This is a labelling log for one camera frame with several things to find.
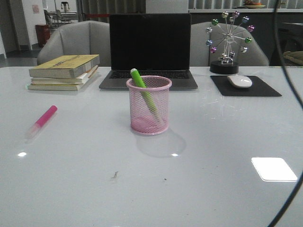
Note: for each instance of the green highlighter pen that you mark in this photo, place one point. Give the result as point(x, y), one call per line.
point(139, 81)

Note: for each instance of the pink mesh pen holder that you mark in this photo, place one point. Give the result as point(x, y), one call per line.
point(142, 121)

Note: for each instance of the grey laptop black screen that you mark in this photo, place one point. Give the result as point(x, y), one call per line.
point(154, 44)

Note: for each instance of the middle white book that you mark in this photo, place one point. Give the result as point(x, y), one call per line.
point(80, 80)

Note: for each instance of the top yellow book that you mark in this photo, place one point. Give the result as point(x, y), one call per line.
point(65, 67)

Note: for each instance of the white computer mouse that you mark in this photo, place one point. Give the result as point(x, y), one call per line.
point(239, 81)

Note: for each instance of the left grey armchair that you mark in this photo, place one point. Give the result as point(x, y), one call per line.
point(87, 37)

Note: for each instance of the grey armchair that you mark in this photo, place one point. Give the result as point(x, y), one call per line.
point(200, 55)
point(87, 37)

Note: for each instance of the ferris wheel desk ornament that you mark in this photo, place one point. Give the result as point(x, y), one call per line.
point(227, 40)

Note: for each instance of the black mouse pad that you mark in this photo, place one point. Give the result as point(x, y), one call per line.
point(259, 88)

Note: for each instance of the right grey armchair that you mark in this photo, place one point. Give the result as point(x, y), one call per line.
point(200, 55)

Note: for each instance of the pink highlighter pen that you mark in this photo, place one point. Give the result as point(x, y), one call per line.
point(38, 125)

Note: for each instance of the bottom pale book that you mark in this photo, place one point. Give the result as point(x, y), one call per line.
point(55, 87)

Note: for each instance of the red trash bin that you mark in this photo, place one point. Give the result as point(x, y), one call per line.
point(43, 34)

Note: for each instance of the fruit bowl on counter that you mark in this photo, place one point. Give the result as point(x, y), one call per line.
point(251, 4)

